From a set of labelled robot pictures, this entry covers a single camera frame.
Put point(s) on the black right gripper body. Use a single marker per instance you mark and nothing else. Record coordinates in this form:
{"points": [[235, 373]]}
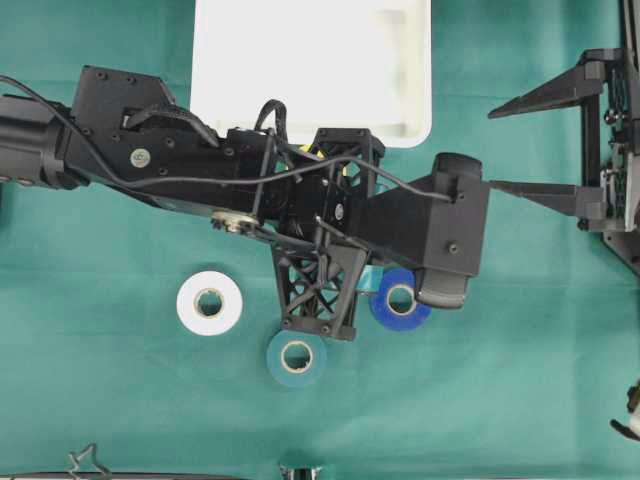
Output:
{"points": [[610, 149]]}

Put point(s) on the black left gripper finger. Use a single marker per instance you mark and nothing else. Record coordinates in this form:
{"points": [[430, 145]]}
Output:
{"points": [[317, 286], [357, 142]]}

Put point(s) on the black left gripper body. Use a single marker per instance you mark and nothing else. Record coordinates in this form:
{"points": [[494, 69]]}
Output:
{"points": [[279, 185]]}

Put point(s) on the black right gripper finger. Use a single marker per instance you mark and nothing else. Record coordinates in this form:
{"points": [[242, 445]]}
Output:
{"points": [[574, 87], [570, 200]]}

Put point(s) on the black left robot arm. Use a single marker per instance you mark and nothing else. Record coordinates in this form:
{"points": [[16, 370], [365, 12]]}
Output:
{"points": [[125, 131]]}

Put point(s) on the blue tape roll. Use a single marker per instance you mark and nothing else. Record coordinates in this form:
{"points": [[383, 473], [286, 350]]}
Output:
{"points": [[394, 305]]}

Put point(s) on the teal green tape roll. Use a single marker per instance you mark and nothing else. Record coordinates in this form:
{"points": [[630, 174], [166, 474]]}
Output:
{"points": [[296, 359]]}

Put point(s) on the white plastic tray case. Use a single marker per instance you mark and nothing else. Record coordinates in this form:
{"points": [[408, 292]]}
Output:
{"points": [[332, 63]]}

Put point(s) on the white tape roll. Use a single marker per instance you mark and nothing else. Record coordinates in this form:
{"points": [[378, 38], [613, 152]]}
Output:
{"points": [[209, 303]]}

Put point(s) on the metal camera stand base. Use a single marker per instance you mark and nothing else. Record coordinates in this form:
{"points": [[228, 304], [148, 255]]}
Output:
{"points": [[300, 472]]}

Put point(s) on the white connector with cables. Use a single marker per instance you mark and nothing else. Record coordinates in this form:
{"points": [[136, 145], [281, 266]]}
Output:
{"points": [[630, 430]]}

